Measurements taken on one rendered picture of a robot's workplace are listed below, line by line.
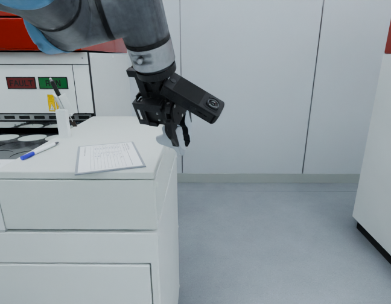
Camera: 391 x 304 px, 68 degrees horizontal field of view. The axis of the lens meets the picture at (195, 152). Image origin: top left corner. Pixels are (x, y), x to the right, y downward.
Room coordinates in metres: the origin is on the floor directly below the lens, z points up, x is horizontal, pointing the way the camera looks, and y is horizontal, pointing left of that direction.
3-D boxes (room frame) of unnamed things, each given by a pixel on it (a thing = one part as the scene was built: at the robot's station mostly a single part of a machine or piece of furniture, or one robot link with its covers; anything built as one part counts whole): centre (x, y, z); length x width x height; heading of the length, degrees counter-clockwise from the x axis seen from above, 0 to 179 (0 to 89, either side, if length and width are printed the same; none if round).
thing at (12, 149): (0.98, 0.64, 0.90); 0.34 x 0.34 x 0.01; 0
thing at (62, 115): (0.87, 0.40, 1.03); 0.06 x 0.04 x 0.13; 0
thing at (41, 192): (0.88, 0.26, 0.89); 0.62 x 0.35 x 0.14; 0
